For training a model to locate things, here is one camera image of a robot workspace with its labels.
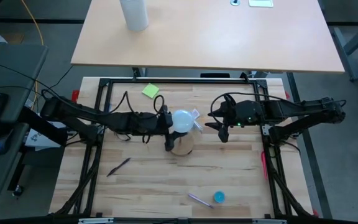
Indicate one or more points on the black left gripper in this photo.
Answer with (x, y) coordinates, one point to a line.
(141, 123)

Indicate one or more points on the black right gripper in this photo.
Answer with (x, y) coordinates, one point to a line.
(244, 113)

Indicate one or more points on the wooden base table lamp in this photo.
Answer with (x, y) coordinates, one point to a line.
(183, 144)

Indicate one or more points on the white lightbulb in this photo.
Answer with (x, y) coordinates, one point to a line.
(182, 120)

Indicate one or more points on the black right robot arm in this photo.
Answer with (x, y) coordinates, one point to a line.
(303, 112)

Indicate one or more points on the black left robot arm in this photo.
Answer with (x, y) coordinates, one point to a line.
(82, 113)

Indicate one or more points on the dark purple pen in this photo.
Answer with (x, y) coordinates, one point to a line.
(118, 167)

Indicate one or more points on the green sticky note pad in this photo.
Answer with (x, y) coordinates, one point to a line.
(150, 90)

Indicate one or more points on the pink pen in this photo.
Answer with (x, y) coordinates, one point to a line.
(264, 165)

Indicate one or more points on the translucent light purple pen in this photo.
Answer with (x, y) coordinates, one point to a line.
(200, 200)

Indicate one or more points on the blue round lid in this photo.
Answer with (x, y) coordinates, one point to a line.
(219, 197)

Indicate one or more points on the light wooden side table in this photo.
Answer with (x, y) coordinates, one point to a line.
(213, 37)

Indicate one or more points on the red clamp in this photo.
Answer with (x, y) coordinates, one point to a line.
(315, 212)
(75, 96)

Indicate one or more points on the white rectangular device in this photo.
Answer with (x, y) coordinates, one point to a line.
(260, 3)

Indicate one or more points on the white paper sheet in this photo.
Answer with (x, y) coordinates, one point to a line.
(37, 138)

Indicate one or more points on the black computer mouse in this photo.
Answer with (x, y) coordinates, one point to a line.
(3, 143)

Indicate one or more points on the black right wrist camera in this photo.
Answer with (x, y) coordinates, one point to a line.
(228, 104)

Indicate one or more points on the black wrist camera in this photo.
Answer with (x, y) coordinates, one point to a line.
(228, 104)
(166, 117)

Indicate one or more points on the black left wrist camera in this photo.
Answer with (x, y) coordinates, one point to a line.
(166, 117)

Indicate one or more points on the black aluminium table frame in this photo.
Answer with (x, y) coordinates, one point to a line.
(179, 81)

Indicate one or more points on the silver aluminium bracket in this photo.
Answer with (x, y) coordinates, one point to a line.
(95, 221)
(269, 221)

